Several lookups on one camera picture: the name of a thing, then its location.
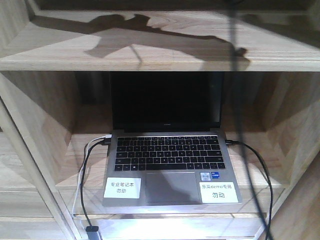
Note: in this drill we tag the wooden desk shelf unit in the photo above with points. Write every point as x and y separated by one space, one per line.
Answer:
53 54

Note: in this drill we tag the silver laptop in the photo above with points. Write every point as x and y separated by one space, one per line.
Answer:
166 130

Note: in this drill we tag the white paper label left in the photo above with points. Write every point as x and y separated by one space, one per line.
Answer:
122 188

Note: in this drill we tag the white paper label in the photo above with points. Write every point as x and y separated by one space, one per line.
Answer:
218 193
122 188

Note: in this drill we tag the white paper label right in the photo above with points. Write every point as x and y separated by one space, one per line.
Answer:
218 193

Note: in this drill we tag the grey usb hub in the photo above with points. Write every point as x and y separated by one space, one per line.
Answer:
93 232

